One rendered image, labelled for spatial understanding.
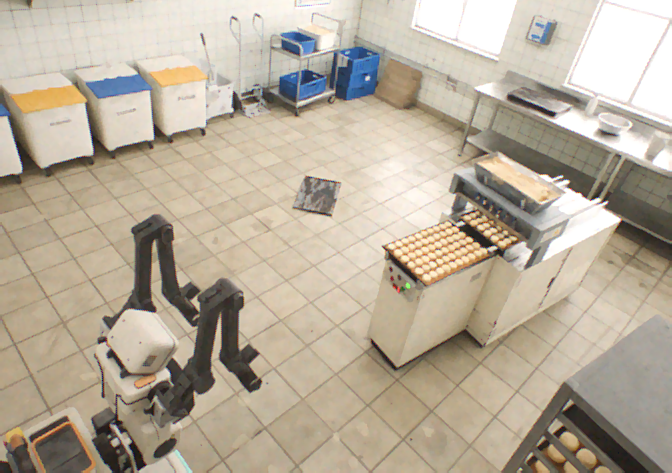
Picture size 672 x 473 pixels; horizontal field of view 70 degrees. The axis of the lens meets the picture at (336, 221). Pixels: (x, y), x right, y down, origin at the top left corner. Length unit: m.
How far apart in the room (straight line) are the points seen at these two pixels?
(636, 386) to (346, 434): 2.06
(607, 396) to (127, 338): 1.49
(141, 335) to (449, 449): 2.12
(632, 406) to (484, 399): 2.25
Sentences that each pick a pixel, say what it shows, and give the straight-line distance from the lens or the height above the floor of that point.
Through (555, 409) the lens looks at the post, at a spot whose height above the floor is 1.72.
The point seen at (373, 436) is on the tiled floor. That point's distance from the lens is 3.23.
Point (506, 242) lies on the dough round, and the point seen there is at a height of 0.92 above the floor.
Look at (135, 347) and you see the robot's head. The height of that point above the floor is 1.35.
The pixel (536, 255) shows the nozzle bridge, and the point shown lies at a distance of 3.31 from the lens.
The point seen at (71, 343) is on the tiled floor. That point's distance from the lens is 3.73.
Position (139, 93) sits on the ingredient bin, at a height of 0.67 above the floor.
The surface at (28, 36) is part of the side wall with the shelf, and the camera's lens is 5.58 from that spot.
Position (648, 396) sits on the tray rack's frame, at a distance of 1.48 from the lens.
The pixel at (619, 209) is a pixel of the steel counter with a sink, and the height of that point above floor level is 0.23.
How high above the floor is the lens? 2.77
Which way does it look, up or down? 37 degrees down
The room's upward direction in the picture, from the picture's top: 9 degrees clockwise
